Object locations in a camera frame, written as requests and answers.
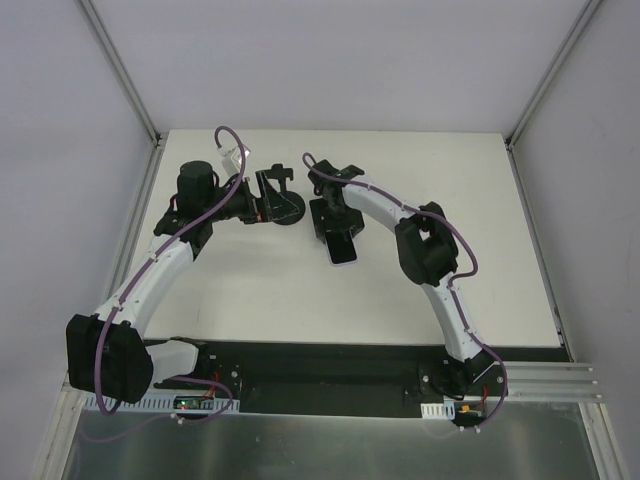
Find phone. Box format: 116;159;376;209
326;233;358;266

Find black phone stand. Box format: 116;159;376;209
256;163;306;226

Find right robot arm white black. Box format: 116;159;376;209
303;153;496;400

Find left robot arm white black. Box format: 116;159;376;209
66;160;305;404

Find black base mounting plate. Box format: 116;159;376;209
193;341;506;418

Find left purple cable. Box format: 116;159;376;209
82;127;251;441

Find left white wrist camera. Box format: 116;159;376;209
218;145;251;177

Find right white cable duct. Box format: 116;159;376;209
420;399;456;421

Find white cable duct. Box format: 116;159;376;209
139;394;240;415
420;399;456;421

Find left white cable duct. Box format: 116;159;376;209
139;394;240;415

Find aluminium rail extrusion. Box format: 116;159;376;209
508;362;604;403

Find right aluminium frame post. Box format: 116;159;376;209
505;0;605;151

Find aluminium frame post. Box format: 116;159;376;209
76;0;162;147
505;0;605;151

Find left aluminium frame post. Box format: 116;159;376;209
76;0;162;147

